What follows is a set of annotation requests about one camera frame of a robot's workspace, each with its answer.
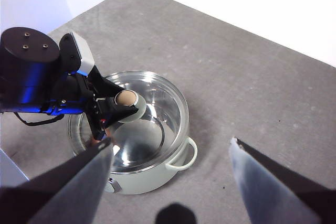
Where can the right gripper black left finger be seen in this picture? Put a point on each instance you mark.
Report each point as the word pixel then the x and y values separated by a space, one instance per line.
pixel 60 190

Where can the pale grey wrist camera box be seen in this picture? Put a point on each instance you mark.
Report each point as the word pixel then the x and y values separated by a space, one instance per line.
pixel 84 53

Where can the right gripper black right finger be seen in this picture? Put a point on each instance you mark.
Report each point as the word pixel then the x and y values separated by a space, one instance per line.
pixel 275 190

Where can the glass lid with green knob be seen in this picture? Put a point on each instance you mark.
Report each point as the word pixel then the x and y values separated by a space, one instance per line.
pixel 160 108

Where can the brown egg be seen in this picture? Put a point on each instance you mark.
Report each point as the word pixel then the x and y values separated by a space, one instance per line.
pixel 95 142

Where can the pale green electric pot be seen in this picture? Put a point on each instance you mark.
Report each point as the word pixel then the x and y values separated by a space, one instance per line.
pixel 147 182

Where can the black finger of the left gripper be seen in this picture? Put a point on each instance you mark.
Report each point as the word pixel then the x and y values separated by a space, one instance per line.
pixel 116 115
pixel 105 86

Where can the white flat panel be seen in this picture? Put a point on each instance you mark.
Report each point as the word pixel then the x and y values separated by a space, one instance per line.
pixel 8 166

